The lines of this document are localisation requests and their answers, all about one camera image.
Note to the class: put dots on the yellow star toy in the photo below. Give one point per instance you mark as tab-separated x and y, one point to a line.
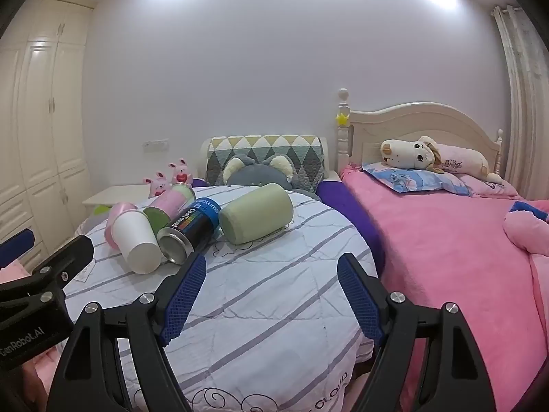
342	118

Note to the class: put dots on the black and blue can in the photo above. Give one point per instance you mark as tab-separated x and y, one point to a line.
193	225

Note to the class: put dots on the purple bed sheet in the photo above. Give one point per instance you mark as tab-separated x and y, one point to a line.
351	219

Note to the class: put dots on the small green object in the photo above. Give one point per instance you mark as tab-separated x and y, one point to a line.
101	210

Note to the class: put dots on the light green cup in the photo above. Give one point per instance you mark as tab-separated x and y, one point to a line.
257	214

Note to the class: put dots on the white striped quilt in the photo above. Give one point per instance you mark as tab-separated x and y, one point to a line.
266	300

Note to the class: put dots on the pink bunny toy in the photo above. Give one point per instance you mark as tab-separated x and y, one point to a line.
158	185
181	174

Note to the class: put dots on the pink fleece blanket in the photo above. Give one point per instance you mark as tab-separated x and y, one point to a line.
441	257

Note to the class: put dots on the cream wardrobe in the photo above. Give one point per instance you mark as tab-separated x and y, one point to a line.
43	116

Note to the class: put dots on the pink cloth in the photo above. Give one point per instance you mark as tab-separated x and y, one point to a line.
43	380

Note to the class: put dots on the blue cloth item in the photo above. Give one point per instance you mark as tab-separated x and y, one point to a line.
525	208

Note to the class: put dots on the pink plush toy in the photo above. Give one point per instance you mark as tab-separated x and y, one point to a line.
525	231

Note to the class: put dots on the white dog plush toy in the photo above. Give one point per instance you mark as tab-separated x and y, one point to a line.
407	152

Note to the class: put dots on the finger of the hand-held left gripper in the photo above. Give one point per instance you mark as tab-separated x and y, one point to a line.
19	242
64	257

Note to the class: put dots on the small white table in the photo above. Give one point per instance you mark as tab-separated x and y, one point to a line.
116	193

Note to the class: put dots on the diamond pattern quilted cushion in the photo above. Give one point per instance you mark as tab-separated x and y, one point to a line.
266	146

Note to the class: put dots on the grey koala plush cushion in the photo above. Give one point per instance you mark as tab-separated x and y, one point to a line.
253	174

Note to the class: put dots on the cream curtain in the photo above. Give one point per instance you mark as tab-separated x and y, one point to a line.
525	107

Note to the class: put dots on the blue cartoon pillow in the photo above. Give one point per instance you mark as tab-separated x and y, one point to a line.
411	179

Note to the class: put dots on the cream wooden bed headboard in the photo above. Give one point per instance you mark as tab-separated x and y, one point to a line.
411	122

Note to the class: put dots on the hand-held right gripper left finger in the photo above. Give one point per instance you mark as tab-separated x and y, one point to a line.
184	300

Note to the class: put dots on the pink cup with green rim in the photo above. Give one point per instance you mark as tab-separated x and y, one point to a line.
171	201

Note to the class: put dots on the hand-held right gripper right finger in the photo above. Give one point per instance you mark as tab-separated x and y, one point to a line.
359	300

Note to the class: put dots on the white paper cup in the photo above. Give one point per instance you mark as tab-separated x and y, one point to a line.
137	240

